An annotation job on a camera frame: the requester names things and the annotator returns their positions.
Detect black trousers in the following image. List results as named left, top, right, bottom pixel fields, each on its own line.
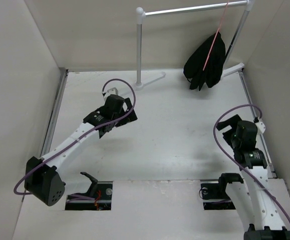
left=183, top=33, right=226, bottom=91

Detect pink wire hanger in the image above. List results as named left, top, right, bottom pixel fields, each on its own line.
left=202, top=0, right=230, bottom=72

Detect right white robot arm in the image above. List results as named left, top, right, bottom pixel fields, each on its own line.
left=213, top=115, right=290, bottom=240

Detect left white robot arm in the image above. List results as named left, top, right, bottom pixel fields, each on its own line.
left=25, top=94, right=137, bottom=207

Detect white clothes rack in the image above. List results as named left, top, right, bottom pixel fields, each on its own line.
left=120, top=0, right=255, bottom=96

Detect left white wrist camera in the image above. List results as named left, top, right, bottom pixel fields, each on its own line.
left=102, top=87, right=119, bottom=100

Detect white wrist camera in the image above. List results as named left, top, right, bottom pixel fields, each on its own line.
left=254, top=119, right=266, bottom=135
left=102, top=87, right=119, bottom=100

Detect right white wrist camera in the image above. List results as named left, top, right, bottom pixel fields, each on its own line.
left=254, top=119, right=266, bottom=135

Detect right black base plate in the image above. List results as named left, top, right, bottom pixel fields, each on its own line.
left=199, top=182, right=235, bottom=211

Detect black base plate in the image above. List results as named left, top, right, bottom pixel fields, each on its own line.
left=65, top=181, right=113, bottom=211
left=199, top=182, right=235, bottom=211

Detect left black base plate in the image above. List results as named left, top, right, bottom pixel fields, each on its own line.
left=65, top=181, right=113, bottom=211

